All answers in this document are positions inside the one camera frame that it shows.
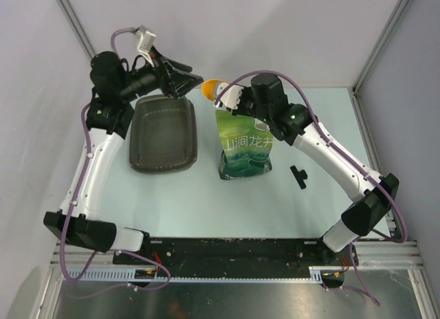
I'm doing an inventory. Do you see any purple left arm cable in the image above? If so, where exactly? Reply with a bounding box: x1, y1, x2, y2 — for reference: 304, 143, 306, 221
58, 27, 173, 292

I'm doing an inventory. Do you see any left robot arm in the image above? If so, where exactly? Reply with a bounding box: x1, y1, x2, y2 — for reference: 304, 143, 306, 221
43, 48, 204, 264

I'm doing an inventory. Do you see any yellow plastic scoop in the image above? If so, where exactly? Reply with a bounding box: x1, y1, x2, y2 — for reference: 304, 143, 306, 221
201, 79, 230, 102

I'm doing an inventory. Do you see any grey slotted cable duct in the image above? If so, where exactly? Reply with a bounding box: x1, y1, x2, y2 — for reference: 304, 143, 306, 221
68, 267, 344, 284

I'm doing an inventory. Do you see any dark grey litter box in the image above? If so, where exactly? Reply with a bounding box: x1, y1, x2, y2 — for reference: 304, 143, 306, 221
129, 95, 197, 174

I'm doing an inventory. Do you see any aluminium frame rail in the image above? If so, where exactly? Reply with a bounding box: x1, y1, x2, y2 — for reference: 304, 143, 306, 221
49, 239, 424, 270

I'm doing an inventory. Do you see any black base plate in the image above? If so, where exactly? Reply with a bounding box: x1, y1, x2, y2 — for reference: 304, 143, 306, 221
113, 235, 358, 275

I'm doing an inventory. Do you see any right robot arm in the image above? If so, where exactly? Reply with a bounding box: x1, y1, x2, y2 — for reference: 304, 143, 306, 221
216, 71, 399, 265

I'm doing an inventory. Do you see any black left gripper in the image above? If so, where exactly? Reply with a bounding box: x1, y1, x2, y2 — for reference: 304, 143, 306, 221
118, 45, 203, 102

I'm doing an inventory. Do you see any black bag clip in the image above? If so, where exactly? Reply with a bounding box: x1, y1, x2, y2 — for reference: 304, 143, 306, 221
289, 165, 308, 190

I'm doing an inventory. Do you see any green litter bag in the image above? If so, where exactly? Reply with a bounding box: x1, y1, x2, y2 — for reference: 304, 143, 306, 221
215, 110, 274, 180

